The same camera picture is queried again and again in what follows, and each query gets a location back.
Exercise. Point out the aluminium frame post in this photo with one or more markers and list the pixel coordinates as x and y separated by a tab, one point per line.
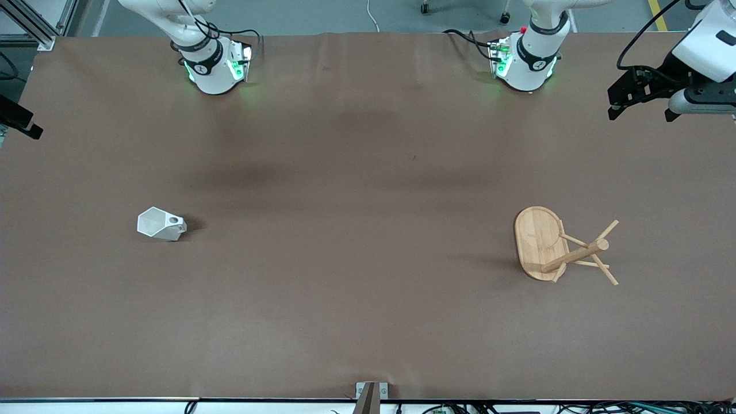
40	23

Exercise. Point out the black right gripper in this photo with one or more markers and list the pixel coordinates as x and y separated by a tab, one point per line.
16	117

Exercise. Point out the brown table cover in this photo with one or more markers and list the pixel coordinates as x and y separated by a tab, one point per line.
356	230

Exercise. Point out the white faceted cup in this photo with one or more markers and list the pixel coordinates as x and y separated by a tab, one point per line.
156	223

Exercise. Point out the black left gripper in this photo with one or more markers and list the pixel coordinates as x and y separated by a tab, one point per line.
657	79

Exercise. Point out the grey metal bracket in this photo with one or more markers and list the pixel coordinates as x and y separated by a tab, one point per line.
371	392

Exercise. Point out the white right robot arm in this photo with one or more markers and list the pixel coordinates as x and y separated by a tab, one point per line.
210	63

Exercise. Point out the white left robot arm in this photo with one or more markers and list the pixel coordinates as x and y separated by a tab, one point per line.
535	57

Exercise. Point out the wooden cup rack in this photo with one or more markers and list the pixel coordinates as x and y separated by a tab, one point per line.
540	241

